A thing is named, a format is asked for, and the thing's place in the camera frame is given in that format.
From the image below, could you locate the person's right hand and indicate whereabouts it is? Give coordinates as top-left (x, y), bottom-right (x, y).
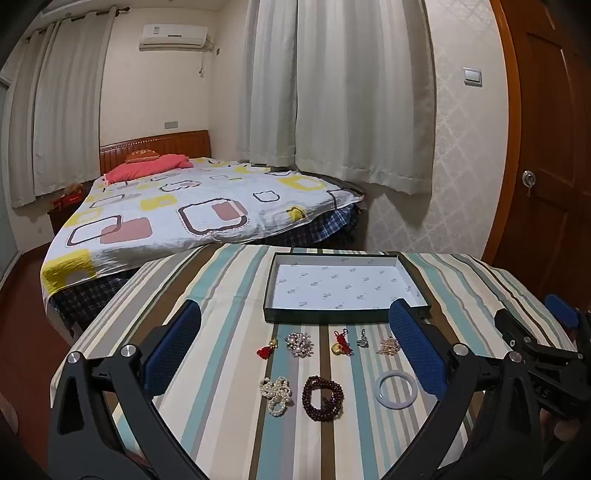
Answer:
top-left (540, 411), bottom-right (583, 446)

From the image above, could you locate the wooden headboard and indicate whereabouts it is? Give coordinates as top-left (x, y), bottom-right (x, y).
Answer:
top-left (99, 130), bottom-right (212, 178)

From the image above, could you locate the dark green shallow box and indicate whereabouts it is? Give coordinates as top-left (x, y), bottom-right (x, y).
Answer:
top-left (263, 251), bottom-right (432, 323)

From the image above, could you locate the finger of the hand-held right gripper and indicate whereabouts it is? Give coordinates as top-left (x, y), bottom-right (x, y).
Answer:
top-left (544, 294), bottom-right (583, 329)
top-left (494, 308), bottom-right (579, 367)

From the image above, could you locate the white jade bangle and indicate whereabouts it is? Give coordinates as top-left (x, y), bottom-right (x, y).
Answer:
top-left (375, 372), bottom-right (419, 408)

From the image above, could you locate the dark red bead bracelet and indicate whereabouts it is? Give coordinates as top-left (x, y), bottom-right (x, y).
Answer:
top-left (302, 375), bottom-right (345, 422)

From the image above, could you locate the narrow white curtain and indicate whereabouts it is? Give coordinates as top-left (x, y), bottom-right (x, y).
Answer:
top-left (235, 0), bottom-right (299, 163)

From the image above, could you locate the striped window curtain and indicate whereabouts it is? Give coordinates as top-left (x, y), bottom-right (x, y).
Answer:
top-left (9, 9), bottom-right (114, 208)

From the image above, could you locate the wooden nightstand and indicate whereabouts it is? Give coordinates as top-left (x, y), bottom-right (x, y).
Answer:
top-left (47, 198), bottom-right (93, 237)

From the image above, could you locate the wide white curtain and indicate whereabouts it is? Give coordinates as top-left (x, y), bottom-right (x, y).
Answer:
top-left (294, 0), bottom-right (437, 195)

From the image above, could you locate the red knot gold charm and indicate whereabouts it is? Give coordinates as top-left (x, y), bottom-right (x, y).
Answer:
top-left (331, 329), bottom-right (354, 357)

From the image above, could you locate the striped tablecloth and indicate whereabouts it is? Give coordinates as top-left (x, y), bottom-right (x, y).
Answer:
top-left (51, 242), bottom-right (578, 480)

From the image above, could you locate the pearl cluster brooch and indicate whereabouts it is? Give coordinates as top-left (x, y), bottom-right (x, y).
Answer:
top-left (285, 333), bottom-right (315, 358)

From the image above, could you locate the pink pillow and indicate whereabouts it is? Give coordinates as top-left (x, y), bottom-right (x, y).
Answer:
top-left (104, 154), bottom-right (192, 184)

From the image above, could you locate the white patterned quilt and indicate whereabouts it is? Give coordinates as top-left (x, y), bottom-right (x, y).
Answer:
top-left (41, 157), bottom-right (365, 296)

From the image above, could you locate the white air conditioner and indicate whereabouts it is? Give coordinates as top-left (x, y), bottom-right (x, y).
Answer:
top-left (139, 23), bottom-right (209, 51)

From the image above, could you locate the curtain rod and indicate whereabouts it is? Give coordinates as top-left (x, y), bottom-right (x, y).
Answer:
top-left (25, 4), bottom-right (139, 43)

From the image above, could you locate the red box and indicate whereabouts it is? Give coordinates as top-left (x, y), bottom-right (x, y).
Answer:
top-left (50, 194), bottom-right (86, 211)

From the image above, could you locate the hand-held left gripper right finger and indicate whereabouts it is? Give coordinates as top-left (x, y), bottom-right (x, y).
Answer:
top-left (383, 298), bottom-right (546, 480)

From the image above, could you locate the wooden door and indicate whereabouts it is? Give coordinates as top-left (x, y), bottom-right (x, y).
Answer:
top-left (489, 0), bottom-right (591, 298)

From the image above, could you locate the pearl necklace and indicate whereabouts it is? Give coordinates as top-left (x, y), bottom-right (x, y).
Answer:
top-left (259, 376), bottom-right (294, 418)

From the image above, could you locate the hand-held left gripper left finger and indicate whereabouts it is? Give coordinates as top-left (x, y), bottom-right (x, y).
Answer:
top-left (48, 299), bottom-right (204, 480)

